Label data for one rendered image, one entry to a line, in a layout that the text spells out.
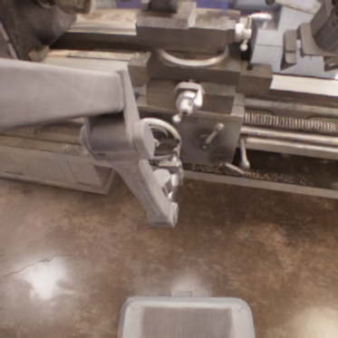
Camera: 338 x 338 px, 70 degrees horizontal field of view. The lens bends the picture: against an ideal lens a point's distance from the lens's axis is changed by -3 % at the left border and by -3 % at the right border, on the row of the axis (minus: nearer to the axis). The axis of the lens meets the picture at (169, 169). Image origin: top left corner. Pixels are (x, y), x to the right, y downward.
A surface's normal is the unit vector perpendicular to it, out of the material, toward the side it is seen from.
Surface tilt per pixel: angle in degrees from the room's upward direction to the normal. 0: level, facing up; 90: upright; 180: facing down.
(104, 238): 0
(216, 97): 90
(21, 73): 78
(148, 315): 0
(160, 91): 90
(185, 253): 0
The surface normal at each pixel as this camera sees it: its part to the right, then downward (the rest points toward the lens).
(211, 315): -0.01, -0.63
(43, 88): 0.97, -0.07
